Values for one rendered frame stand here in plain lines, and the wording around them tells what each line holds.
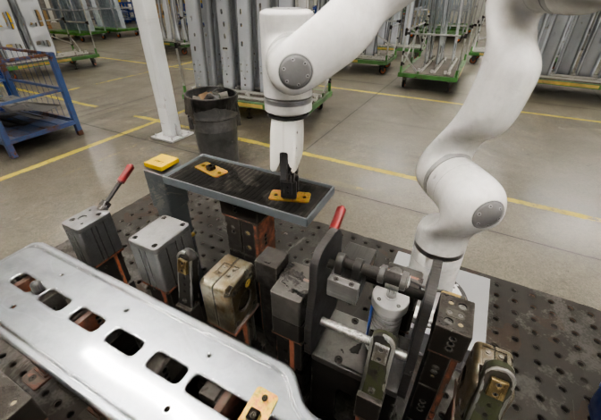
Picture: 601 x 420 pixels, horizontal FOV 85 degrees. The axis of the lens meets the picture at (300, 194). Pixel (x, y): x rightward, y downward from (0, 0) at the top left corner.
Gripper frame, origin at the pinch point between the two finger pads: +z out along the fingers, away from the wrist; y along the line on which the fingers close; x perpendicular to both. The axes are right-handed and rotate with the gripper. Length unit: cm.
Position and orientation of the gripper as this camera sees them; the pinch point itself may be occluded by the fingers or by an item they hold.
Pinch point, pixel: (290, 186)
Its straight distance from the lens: 67.2
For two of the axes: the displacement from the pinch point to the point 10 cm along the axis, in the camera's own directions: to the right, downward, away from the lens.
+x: 9.9, 0.9, -1.4
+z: 0.0, 8.5, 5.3
